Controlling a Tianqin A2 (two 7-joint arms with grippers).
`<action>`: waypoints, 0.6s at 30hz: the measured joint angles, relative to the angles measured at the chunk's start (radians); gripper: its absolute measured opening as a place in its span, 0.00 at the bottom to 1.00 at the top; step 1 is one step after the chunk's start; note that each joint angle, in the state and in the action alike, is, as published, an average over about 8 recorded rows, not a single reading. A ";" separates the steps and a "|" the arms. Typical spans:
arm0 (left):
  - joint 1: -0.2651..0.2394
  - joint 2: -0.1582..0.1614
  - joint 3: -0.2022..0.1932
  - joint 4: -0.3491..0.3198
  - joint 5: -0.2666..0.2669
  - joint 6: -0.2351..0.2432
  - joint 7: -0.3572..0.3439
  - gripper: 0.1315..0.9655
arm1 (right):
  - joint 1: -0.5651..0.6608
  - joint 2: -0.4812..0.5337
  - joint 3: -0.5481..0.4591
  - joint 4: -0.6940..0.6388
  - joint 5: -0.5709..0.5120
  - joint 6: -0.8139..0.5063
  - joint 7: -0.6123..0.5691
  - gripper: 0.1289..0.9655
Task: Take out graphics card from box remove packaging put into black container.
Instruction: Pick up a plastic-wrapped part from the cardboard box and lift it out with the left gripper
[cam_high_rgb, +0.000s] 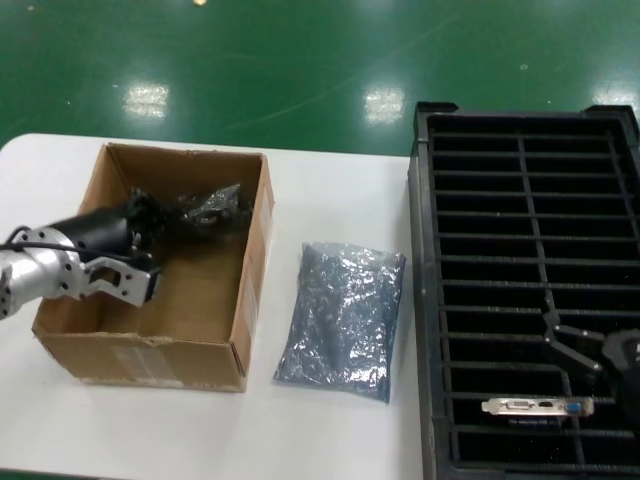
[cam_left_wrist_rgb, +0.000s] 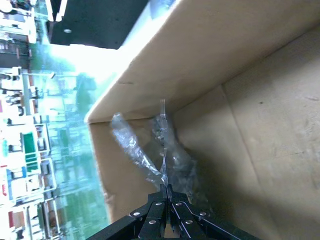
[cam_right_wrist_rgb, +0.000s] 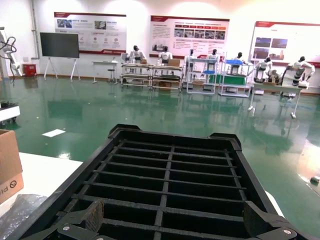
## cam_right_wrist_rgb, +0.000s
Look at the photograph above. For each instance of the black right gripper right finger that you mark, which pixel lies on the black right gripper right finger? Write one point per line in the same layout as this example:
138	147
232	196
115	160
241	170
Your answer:
260	222

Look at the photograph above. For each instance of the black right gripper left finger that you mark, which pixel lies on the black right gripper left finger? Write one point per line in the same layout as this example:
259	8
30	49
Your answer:
85	220

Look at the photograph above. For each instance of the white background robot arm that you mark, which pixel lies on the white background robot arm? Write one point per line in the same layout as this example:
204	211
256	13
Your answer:
8	55

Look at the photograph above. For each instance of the brown cardboard box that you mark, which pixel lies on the brown cardboard box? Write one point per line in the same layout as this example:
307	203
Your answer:
10	160

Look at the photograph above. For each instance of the black slotted plastic container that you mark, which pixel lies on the black slotted plastic container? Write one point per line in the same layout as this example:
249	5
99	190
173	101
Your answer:
170	175

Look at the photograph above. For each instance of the red box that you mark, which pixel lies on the red box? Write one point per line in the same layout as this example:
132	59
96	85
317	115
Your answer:
29	70

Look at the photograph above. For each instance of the small background cardboard box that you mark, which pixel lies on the small background cardboard box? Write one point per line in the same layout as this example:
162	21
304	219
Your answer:
174	62

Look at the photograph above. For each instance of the blue-grey antistatic bubble bag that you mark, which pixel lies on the blue-grey antistatic bubble bag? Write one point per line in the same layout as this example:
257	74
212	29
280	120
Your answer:
17	215

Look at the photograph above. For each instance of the small grey floor object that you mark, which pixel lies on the small grey floor object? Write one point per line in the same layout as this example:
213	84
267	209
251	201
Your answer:
315	179

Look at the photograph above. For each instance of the white wheeled cart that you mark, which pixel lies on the white wheeled cart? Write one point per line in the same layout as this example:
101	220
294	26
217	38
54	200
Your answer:
8	111

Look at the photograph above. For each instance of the long white table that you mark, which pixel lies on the long white table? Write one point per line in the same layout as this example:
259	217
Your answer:
275	87

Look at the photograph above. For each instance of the shelf rack with blue bins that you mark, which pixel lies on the shelf rack with blue bins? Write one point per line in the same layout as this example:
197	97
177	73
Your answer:
233	80

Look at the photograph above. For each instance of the black stool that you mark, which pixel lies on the black stool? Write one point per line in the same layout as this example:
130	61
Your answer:
111	71

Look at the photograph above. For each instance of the white humanoid robot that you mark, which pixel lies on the white humanoid robot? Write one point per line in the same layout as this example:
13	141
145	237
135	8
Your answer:
165	56
136	53
298	71
239	57
262	70
190	61
213	58

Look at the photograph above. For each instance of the small white table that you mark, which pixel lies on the small white table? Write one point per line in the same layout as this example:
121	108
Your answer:
104	63

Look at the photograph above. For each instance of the white shelf rack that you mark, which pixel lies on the white shelf rack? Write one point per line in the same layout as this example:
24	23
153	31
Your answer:
201	60

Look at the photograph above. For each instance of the black screen on stand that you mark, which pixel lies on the black screen on stand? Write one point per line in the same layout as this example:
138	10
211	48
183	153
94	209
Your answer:
59	45

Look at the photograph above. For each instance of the white frame workbench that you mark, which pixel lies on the white frame workbench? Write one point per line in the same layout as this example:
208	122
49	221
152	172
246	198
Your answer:
136	66
166	68

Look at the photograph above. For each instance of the wall poster with red border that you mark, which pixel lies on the wall poster with red border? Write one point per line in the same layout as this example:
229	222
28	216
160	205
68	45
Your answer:
285	41
189	36
90	32

